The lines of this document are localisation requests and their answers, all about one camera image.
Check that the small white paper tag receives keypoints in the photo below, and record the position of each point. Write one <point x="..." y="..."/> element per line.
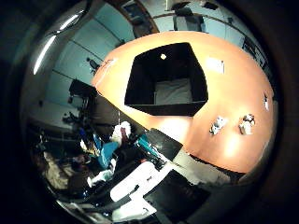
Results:
<point x="265" y="102"/>

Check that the short ceiling light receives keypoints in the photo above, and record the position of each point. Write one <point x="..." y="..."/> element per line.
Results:
<point x="70" y="21"/>

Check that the white paper sheet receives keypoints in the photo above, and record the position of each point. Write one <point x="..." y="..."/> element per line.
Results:
<point x="215" y="65"/>

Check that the long ceiling light strip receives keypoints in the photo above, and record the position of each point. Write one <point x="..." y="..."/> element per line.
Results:
<point x="45" y="54"/>

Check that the black desk with equipment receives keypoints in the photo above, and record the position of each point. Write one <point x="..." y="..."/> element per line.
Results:
<point x="82" y="90"/>

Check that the fluffy beige plush toy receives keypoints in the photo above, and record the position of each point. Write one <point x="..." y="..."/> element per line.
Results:
<point x="246" y="124"/>

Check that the white paper with scribbles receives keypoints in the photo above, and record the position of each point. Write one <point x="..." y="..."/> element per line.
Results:
<point x="108" y="63"/>

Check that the black open container box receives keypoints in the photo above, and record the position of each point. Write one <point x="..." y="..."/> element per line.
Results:
<point x="140" y="90"/>

